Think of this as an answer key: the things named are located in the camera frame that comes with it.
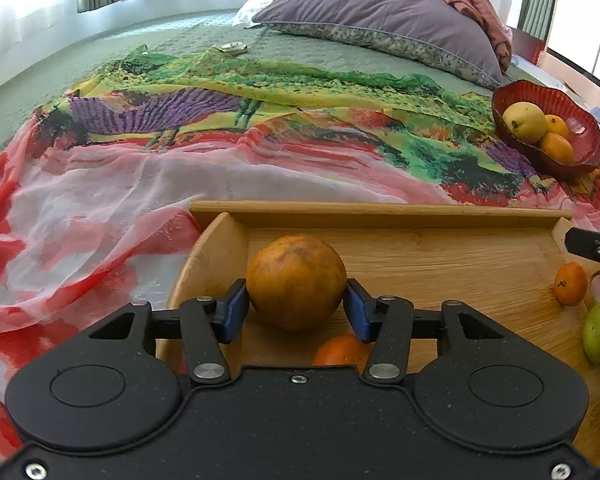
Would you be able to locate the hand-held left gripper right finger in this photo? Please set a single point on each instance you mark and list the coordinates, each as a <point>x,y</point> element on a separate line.
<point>357,310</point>

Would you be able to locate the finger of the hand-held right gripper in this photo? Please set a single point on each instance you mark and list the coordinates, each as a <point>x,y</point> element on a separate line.
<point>592,247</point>

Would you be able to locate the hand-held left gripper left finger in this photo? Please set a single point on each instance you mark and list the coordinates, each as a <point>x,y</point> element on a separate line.
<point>235,305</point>

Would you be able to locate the medium mandarin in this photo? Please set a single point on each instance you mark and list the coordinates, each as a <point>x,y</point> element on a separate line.
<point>342,351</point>

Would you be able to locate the small mandarin with stem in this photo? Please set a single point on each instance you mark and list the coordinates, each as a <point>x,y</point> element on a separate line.
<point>570,285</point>

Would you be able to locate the large brownish orange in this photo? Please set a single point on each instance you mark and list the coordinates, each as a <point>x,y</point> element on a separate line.
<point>296,282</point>

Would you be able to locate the orange in bowl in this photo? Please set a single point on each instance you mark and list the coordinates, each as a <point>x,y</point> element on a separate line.
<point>557,125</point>
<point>557,149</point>

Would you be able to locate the red glass bowl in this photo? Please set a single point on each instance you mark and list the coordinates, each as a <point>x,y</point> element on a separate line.
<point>580,125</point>

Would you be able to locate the yellow pear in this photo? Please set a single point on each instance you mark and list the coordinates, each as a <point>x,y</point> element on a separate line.
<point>524,122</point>

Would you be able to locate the colourful printed scarf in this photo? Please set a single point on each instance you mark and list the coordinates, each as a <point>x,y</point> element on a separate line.
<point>180,125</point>

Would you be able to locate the small metallic object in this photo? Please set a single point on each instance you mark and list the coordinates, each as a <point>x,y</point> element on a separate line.
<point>230,48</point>

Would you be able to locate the green quilted bedspread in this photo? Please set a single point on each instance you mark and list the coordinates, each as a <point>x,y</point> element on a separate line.
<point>130,35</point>

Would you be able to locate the white pillow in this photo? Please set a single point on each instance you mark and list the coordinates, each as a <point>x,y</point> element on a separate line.
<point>260,2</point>

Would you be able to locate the purple pillow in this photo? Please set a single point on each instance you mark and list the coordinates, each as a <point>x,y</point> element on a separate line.
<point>380,5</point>

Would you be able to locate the sheer white curtain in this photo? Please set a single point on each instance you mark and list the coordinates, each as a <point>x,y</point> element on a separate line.
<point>25,5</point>

